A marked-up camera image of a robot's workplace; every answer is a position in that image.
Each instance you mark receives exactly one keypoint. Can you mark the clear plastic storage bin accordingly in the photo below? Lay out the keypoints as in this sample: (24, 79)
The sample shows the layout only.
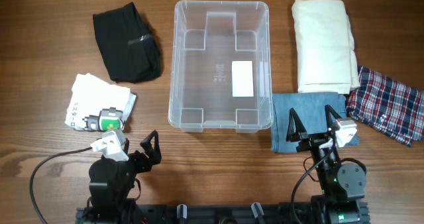
(208, 37)

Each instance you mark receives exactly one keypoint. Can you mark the white label in bin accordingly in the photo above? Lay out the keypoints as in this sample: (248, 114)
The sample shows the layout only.
(242, 79)

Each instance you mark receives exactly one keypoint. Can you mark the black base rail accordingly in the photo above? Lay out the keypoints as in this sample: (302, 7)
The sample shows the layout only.
(281, 213)

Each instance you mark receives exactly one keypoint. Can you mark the cream cloth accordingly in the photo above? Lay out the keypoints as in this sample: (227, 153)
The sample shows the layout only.
(326, 60)

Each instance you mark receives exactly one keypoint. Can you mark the blue jeans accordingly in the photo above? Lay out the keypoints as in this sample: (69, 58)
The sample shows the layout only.
(311, 110)

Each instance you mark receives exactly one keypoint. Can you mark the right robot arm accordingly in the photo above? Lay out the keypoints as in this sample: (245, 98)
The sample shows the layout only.
(342, 181)

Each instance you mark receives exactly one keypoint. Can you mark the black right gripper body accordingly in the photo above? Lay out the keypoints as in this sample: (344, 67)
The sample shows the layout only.
(311, 139)

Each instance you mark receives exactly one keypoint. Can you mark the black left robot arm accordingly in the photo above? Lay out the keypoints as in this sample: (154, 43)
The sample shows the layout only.
(113, 176)

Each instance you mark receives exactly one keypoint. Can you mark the white printed folded t-shirt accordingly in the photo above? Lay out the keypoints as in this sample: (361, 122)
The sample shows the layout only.
(98, 106)

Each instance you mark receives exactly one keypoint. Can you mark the red blue plaid shirt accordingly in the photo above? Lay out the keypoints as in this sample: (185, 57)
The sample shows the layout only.
(388, 106)

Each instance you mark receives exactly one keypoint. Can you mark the black folded garment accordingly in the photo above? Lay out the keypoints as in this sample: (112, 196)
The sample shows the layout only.
(127, 45)

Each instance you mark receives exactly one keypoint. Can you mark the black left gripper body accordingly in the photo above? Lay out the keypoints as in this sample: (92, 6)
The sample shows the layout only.
(140, 164)

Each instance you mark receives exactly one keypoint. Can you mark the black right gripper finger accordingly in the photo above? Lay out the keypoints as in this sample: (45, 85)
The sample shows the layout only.
(296, 130)
(332, 118)

